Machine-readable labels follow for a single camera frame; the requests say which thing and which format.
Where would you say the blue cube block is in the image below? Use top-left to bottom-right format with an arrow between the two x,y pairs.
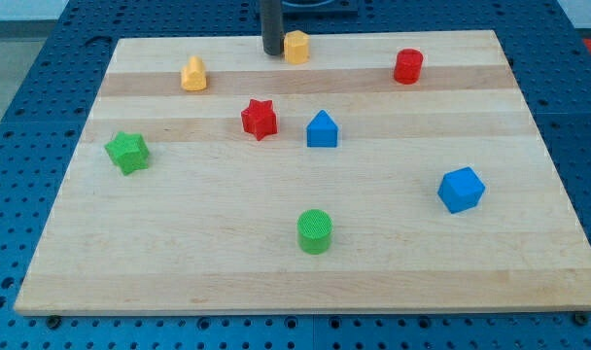
437,167 -> 486,214

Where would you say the yellow hexagon block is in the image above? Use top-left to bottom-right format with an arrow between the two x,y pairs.
283,30 -> 309,64

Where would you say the green star block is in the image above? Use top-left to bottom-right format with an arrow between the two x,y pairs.
104,131 -> 150,176

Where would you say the green cylinder block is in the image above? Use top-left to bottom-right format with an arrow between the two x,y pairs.
296,209 -> 333,255

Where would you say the wooden board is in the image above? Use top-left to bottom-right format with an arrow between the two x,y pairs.
15,30 -> 591,316

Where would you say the red star block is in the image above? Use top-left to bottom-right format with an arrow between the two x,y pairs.
241,99 -> 278,141

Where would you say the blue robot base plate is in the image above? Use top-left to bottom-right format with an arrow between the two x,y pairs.
280,0 -> 360,18

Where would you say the red cylinder block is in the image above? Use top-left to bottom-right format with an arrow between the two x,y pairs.
394,49 -> 424,85

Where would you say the blue triangle block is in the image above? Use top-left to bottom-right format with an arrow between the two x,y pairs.
306,110 -> 339,148

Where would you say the yellow heart block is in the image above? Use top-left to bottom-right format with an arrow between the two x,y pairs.
181,56 -> 207,91

